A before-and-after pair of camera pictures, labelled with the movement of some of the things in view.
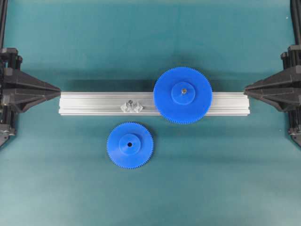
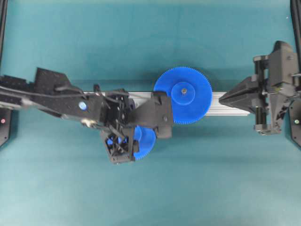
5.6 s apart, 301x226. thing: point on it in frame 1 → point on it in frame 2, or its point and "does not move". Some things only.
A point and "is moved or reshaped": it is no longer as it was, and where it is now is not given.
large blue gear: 183,95 does not move
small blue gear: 130,145 is moved or reshaped
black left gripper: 19,92 → 114,114
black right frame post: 296,8 does not move
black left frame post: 3,12 does not move
